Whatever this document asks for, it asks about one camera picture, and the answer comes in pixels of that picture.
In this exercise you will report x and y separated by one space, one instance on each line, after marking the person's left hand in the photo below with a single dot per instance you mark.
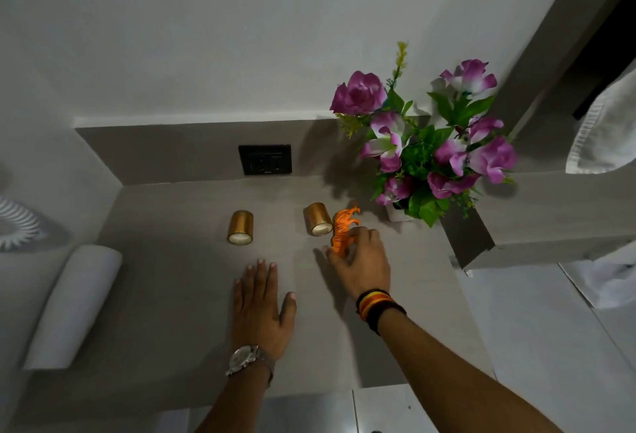
258 311

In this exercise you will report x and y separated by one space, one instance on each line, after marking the person's right hand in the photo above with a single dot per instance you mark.
364 263

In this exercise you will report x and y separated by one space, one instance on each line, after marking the person's left thumb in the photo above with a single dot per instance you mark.
289 307

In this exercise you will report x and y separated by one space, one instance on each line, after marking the person's right thumb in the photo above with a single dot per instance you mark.
336 256

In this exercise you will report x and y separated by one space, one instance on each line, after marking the person's left middle finger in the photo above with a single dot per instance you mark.
259 278

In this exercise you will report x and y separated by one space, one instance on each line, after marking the orange toy tiger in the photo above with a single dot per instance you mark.
343 231

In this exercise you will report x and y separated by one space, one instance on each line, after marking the person's left forearm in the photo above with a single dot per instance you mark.
232 395

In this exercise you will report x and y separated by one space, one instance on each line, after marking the person's right forearm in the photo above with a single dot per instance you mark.
447 378

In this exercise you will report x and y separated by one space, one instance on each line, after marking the gold candle holder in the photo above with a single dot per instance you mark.
240 228
318 219

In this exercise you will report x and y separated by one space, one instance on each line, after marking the striped thread wristbands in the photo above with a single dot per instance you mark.
376 306

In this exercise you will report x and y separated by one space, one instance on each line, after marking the silver wristwatch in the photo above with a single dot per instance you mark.
247 358

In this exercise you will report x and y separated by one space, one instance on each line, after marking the white flower pot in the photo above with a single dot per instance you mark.
396 213

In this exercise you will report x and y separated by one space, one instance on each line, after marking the purple artificial flower bouquet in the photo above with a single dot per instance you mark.
422 149

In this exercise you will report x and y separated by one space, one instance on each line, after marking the rolled white towel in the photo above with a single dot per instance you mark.
72 306

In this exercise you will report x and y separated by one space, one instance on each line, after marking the white cloth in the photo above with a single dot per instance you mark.
603 278

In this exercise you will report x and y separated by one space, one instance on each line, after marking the hanging white towel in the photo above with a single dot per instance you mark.
603 129

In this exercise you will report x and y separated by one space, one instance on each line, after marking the black wall socket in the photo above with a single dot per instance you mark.
265 159

